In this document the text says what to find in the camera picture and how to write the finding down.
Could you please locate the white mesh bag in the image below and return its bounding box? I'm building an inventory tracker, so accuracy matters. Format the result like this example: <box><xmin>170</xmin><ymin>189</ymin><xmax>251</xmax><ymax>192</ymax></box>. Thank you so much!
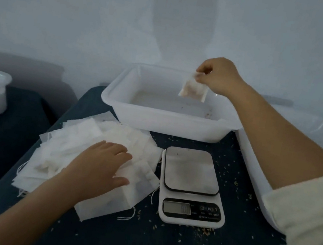
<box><xmin>178</xmin><ymin>70</ymin><xmax>212</xmax><ymax>104</ymax></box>

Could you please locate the pile of white bags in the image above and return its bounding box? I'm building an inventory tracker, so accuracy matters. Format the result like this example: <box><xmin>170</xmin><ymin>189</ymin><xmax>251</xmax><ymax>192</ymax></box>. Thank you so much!
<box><xmin>7</xmin><ymin>98</ymin><xmax>171</xmax><ymax>234</ymax></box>

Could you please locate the person's left forearm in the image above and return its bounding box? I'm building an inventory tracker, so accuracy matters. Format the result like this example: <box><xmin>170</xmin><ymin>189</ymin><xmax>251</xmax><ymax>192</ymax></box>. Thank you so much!
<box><xmin>0</xmin><ymin>178</ymin><xmax>77</xmax><ymax>245</ymax></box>

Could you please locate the white plastic tub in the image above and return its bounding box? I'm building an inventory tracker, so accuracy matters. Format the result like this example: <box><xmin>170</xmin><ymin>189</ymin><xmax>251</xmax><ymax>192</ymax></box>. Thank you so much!
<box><xmin>96</xmin><ymin>58</ymin><xmax>250</xmax><ymax>148</ymax></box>

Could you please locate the white tray of grain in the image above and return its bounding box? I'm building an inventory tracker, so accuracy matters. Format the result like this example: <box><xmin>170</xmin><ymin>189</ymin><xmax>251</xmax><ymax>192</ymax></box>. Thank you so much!
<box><xmin>222</xmin><ymin>99</ymin><xmax>323</xmax><ymax>240</ymax></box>

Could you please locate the person's left hand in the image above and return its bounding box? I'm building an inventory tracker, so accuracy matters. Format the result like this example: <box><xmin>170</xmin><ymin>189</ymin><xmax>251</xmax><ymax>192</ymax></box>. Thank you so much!
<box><xmin>54</xmin><ymin>134</ymin><xmax>137</xmax><ymax>211</ymax></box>

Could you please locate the white digital kitchen scale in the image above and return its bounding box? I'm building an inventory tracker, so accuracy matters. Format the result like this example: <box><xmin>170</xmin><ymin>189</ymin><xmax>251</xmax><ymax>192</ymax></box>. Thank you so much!
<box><xmin>151</xmin><ymin>144</ymin><xmax>236</xmax><ymax>232</ymax></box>

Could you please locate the person's right hand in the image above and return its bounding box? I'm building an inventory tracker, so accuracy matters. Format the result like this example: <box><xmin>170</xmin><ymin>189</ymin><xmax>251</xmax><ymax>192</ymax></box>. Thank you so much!
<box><xmin>191</xmin><ymin>53</ymin><xmax>251</xmax><ymax>102</ymax></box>

